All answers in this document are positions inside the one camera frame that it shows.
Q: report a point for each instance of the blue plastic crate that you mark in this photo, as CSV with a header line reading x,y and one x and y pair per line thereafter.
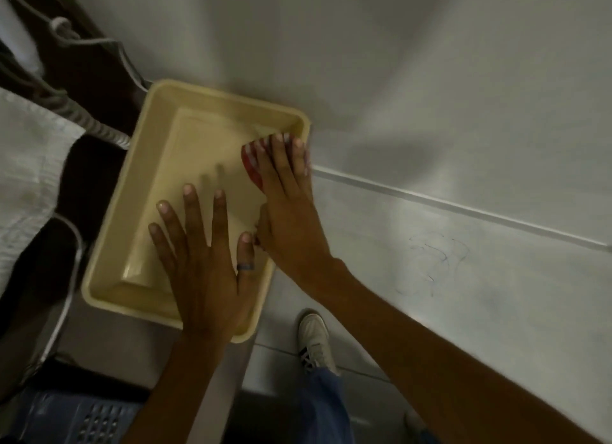
x,y
71,417

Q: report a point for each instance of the person's left hand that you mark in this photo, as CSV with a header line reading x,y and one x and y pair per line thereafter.
x,y
205,286

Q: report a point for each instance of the person's right middle finger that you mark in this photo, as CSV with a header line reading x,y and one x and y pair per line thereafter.
x,y
281,157

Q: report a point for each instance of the red white striped cloth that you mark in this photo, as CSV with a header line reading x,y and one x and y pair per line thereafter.
x,y
250,164

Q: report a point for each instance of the person's right hand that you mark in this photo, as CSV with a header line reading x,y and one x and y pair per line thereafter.
x,y
289,219

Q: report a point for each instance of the person's left middle finger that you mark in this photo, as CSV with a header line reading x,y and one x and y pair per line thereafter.
x,y
195,216

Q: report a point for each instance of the blue jeans leg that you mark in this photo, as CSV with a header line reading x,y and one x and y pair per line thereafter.
x,y
327,405

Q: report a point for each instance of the person's right forearm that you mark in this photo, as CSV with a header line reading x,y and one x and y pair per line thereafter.
x,y
430,362

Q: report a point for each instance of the person's right thumb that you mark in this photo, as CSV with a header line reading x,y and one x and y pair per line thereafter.
x,y
260,228

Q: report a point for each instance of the person's left little finger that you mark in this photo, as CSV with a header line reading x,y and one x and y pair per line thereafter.
x,y
163,248

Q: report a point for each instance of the person's right little finger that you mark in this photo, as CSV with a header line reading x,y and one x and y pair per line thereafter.
x,y
307,178

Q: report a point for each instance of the person's left thumb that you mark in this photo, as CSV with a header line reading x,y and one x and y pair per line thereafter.
x,y
245,255

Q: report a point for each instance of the white sneaker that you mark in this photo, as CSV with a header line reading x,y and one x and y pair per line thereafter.
x,y
315,336

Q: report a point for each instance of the cream plastic tray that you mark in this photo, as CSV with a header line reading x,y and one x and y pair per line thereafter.
x,y
191,138

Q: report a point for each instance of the white fabric sheet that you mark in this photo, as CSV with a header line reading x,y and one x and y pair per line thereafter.
x,y
28,171

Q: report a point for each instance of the person's left forearm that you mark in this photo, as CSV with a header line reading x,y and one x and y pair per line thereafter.
x,y
191,391

